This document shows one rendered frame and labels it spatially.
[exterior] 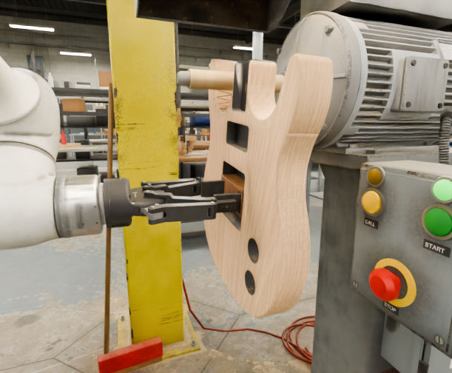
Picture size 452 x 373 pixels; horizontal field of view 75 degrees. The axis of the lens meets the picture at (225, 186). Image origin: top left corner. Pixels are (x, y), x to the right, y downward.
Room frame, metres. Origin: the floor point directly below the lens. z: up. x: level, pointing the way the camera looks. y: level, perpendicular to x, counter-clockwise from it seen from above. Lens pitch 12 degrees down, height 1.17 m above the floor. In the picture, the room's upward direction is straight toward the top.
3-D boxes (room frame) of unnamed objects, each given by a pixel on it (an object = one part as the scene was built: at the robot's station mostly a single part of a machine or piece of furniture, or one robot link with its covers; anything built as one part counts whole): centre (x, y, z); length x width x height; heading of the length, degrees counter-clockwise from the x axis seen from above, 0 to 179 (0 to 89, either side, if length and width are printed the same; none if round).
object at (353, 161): (0.69, -0.38, 1.11); 0.36 x 0.24 x 0.04; 110
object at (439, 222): (0.30, -0.23, 1.07); 0.03 x 0.01 x 0.03; 20
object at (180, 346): (1.48, 0.40, 0.02); 0.40 x 0.40 x 0.02; 20
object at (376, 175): (0.39, -0.20, 1.11); 0.03 x 0.01 x 0.03; 20
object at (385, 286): (0.34, -0.21, 0.98); 0.04 x 0.04 x 0.04; 20
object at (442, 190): (0.30, -0.23, 1.11); 0.03 x 0.01 x 0.03; 20
